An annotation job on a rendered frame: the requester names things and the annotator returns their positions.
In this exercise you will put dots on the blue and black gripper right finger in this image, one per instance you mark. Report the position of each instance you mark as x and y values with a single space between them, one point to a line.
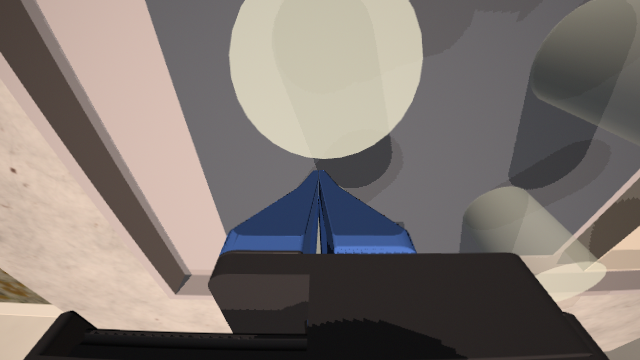
349 226

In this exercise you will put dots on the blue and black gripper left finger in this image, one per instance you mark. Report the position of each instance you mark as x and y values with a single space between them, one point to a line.
290 223

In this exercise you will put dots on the beige shallow tray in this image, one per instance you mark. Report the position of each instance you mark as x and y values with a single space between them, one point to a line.
619 221

